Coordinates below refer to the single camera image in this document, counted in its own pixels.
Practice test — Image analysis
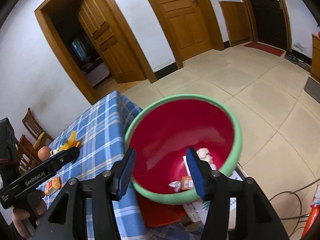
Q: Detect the grey floor mat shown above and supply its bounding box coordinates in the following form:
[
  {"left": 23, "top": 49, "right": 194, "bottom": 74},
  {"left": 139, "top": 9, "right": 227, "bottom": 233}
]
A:
[{"left": 304, "top": 77, "right": 320, "bottom": 98}]

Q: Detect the tall wooden cabinet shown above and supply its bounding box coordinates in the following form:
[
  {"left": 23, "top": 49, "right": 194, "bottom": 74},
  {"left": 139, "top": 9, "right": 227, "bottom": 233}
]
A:
[{"left": 311, "top": 34, "right": 320, "bottom": 79}]

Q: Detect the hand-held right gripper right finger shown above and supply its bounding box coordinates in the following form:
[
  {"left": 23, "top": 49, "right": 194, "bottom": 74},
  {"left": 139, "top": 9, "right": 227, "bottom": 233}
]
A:
[{"left": 186, "top": 147, "right": 287, "bottom": 240}]

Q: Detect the closed door wooden frame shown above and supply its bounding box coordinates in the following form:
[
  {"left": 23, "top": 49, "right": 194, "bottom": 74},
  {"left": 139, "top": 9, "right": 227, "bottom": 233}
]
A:
[{"left": 136, "top": 0, "right": 225, "bottom": 70}]

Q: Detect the wooden chair with cushion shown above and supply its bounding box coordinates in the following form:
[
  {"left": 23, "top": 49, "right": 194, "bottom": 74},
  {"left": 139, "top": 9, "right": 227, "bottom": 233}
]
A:
[{"left": 22, "top": 108, "right": 54, "bottom": 143}]

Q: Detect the blue plaid tablecloth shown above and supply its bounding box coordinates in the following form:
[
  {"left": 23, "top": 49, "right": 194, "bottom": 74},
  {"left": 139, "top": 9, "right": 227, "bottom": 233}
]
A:
[{"left": 32, "top": 90, "right": 148, "bottom": 240}]

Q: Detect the grey cable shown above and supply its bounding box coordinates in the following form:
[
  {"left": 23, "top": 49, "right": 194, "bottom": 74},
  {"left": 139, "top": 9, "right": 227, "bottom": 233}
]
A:
[{"left": 235, "top": 162, "right": 320, "bottom": 238}]

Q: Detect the black entrance door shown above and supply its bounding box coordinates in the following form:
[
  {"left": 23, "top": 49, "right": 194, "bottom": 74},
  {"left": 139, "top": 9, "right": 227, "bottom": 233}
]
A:
[{"left": 242, "top": 0, "right": 288, "bottom": 50}]

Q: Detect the wooden doorway frame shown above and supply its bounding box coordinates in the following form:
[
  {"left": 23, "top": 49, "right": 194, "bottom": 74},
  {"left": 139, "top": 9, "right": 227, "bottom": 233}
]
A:
[{"left": 34, "top": 0, "right": 158, "bottom": 105}]

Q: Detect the orange snack packet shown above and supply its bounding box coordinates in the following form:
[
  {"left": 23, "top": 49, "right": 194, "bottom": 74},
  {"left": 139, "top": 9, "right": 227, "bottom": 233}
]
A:
[{"left": 45, "top": 176, "right": 62, "bottom": 195}]

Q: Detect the white printed cardboard box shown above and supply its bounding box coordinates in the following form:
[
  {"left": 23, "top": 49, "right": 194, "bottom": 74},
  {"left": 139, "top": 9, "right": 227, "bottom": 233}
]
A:
[{"left": 182, "top": 165, "right": 243, "bottom": 230}]

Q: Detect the orange carton box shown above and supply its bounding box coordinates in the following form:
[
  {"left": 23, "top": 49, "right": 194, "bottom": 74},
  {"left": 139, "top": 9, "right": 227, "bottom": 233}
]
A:
[{"left": 180, "top": 176, "right": 195, "bottom": 188}]

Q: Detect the bed with pink cover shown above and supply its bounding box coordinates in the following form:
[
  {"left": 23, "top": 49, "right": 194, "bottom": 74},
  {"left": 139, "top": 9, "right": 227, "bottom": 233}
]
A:
[{"left": 82, "top": 57, "right": 112, "bottom": 87}]

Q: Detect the white and teal medicine box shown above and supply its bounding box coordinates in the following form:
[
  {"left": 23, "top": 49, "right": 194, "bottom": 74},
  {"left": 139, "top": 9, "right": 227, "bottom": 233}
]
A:
[{"left": 182, "top": 155, "right": 193, "bottom": 178}]

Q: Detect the red doormat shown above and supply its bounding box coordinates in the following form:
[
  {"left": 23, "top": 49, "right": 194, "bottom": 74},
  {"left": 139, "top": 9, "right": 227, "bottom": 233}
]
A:
[{"left": 243, "top": 41, "right": 285, "bottom": 57}]

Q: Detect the red basin with green rim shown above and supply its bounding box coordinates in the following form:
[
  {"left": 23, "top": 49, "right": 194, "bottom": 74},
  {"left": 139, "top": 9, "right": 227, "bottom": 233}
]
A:
[{"left": 124, "top": 94, "right": 243, "bottom": 205}]

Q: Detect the low wooden wall cabinet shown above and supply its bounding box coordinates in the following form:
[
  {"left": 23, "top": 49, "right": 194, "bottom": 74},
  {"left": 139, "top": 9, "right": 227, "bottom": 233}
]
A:
[{"left": 219, "top": 1, "right": 253, "bottom": 47}]

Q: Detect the orange peel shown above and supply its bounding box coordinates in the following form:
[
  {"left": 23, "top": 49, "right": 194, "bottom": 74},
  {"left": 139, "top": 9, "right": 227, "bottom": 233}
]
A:
[{"left": 58, "top": 131, "right": 81, "bottom": 153}]

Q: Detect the person's left hand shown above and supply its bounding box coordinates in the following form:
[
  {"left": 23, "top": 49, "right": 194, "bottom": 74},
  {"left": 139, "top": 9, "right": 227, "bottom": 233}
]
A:
[{"left": 12, "top": 189, "right": 48, "bottom": 239}]

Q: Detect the open wooden door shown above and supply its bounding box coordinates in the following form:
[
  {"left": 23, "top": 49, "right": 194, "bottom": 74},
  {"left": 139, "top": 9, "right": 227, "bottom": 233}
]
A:
[{"left": 77, "top": 0, "right": 147, "bottom": 84}]

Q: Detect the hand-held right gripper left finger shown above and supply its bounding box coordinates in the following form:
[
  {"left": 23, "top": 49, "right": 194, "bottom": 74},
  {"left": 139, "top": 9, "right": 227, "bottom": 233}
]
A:
[{"left": 31, "top": 147, "right": 137, "bottom": 240}]

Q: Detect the white tissue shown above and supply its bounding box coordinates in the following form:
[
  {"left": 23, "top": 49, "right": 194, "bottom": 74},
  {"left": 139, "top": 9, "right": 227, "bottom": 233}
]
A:
[{"left": 196, "top": 148, "right": 213, "bottom": 164}]

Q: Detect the dark shoe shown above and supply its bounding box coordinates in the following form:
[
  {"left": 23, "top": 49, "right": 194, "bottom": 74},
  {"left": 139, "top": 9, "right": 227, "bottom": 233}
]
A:
[
  {"left": 285, "top": 51, "right": 298, "bottom": 63},
  {"left": 297, "top": 60, "right": 312, "bottom": 73}
]

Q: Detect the yellow seat cushion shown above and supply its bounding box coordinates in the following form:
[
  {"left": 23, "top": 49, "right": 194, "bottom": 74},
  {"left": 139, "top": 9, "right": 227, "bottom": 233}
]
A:
[{"left": 34, "top": 132, "right": 47, "bottom": 150}]

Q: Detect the colourful printed orange bag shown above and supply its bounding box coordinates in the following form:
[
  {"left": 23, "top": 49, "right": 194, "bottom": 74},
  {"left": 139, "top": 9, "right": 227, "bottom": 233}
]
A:
[{"left": 301, "top": 182, "right": 320, "bottom": 239}]

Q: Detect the entrance door wooden frame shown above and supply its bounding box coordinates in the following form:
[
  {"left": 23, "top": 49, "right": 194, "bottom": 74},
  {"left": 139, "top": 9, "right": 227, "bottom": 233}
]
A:
[{"left": 235, "top": 0, "right": 293, "bottom": 53}]

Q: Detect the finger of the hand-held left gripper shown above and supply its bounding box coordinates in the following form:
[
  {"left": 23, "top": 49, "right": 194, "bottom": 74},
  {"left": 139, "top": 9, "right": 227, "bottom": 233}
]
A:
[{"left": 49, "top": 147, "right": 80, "bottom": 170}]

